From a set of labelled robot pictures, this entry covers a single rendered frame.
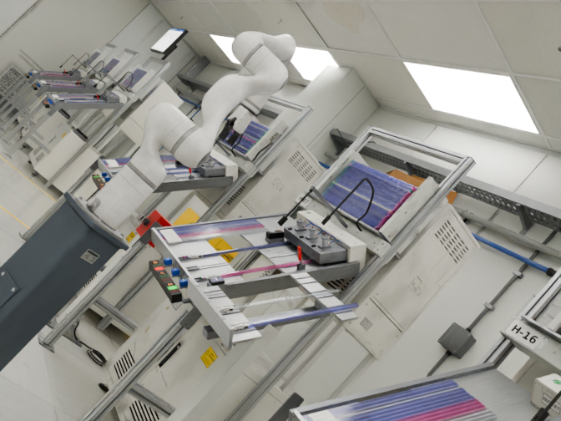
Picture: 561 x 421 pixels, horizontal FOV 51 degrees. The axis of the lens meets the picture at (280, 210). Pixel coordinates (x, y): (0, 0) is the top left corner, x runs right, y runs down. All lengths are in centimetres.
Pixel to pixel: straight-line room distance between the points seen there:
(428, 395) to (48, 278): 114
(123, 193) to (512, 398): 129
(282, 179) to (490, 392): 236
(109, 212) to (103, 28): 910
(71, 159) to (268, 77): 495
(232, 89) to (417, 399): 109
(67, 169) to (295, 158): 352
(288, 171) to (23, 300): 237
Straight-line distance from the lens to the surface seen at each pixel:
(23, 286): 188
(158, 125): 187
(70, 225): 186
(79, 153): 678
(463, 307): 409
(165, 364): 269
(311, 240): 256
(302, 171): 393
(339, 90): 598
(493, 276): 414
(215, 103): 191
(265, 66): 201
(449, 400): 178
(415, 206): 256
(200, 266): 243
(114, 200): 186
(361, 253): 252
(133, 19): 1097
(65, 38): 1078
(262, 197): 385
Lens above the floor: 93
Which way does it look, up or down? 5 degrees up
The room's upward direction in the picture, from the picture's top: 43 degrees clockwise
